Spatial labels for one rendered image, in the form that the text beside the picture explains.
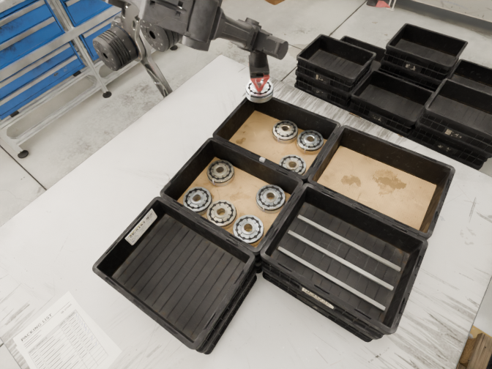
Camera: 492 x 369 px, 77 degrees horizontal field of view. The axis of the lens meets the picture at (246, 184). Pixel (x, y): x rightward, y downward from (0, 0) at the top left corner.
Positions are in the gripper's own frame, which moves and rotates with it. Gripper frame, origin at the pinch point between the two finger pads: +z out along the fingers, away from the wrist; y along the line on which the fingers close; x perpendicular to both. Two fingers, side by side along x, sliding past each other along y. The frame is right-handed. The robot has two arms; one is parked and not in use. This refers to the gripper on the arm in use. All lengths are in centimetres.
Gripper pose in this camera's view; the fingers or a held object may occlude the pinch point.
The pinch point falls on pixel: (258, 85)
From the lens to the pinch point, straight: 118.9
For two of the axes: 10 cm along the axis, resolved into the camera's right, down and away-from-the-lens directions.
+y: -0.6, -8.2, 5.6
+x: -10.0, 0.8, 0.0
